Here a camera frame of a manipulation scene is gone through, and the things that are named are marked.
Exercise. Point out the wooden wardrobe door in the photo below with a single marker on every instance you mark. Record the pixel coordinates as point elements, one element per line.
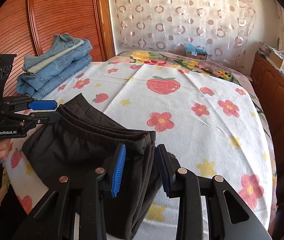
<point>28,27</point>

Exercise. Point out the colourful floral blanket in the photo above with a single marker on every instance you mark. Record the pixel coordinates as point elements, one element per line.
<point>186,64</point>

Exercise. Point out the cardboard box blue tissue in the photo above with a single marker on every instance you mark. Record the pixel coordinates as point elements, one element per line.
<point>195,52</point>

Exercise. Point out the black shorts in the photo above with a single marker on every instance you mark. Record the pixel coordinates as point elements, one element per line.
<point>80,142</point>

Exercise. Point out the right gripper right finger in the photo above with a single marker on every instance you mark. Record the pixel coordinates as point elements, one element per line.
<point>229,217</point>

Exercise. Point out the wooden cabinet row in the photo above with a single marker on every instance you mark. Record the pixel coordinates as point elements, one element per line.
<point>268,84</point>

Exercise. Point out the blue folded denim jeans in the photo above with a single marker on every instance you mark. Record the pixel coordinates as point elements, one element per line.
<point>42,83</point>

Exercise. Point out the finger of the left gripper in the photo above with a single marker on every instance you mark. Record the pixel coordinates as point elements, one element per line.
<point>47,117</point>
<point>39,105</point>

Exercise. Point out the white floral bed sheet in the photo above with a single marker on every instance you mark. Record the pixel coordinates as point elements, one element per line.
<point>211,125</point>

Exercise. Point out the cardboard box on cabinet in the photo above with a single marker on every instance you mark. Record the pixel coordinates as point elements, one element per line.
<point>277,60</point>

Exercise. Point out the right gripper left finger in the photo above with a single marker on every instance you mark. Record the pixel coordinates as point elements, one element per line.
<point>66,212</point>

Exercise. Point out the sheer circle pattern curtain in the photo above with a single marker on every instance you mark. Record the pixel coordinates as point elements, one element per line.
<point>220,28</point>

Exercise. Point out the grey-blue folded jeans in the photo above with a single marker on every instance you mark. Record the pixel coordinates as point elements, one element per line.
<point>61,45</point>

